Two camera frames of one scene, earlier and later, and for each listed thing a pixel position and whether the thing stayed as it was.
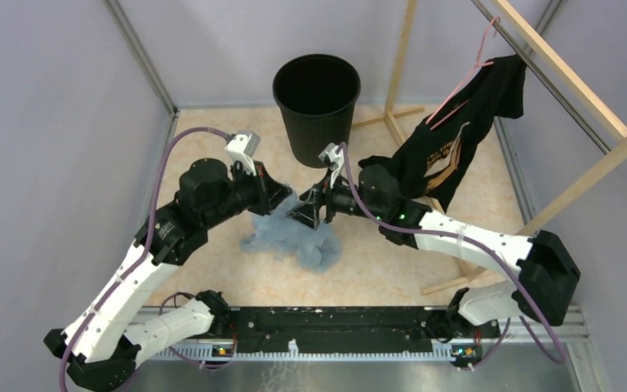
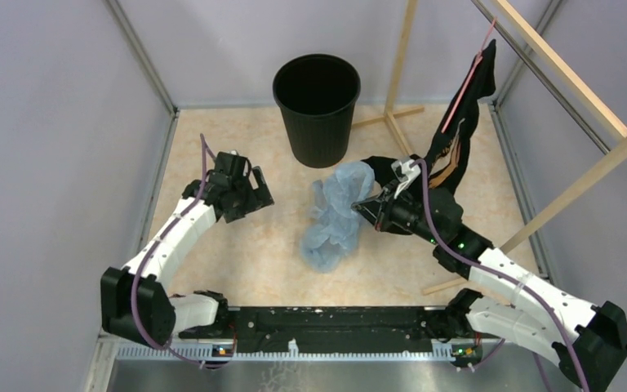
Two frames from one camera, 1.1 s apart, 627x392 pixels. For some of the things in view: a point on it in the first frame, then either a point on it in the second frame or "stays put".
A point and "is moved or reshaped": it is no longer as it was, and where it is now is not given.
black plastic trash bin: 317,93 stays put
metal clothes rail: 533,63 stays put
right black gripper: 308,211 -> 378,210
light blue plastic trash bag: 286,237 is moved or reshaped
